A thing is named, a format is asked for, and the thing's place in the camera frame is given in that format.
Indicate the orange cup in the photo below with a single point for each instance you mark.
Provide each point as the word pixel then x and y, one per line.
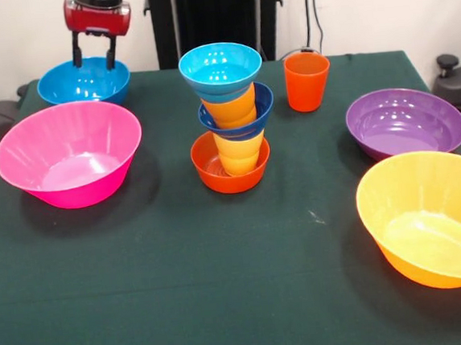
pixel 231 112

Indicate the red cup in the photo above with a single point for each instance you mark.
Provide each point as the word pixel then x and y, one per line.
pixel 308 89

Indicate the yellow cup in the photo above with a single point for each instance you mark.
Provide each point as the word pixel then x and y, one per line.
pixel 239 153

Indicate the small red bowl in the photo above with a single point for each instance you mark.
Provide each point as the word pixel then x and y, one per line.
pixel 235 182

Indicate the purple bowl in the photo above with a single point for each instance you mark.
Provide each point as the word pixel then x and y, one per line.
pixel 404 125

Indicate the medium sky blue bowl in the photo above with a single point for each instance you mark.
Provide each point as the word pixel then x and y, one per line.
pixel 85 86

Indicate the small dark blue bowl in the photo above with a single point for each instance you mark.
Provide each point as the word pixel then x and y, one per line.
pixel 239 132

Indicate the dark green tablecloth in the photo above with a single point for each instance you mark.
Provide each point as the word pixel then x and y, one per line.
pixel 240 280

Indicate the small cyan bowl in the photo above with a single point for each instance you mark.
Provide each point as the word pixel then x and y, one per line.
pixel 221 66

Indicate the large yellow bowl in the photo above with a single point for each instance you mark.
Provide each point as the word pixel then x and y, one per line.
pixel 429 223

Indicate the large pink bowl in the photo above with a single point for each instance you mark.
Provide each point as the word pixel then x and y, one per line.
pixel 67 154

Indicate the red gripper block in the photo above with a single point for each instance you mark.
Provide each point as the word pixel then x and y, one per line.
pixel 96 20

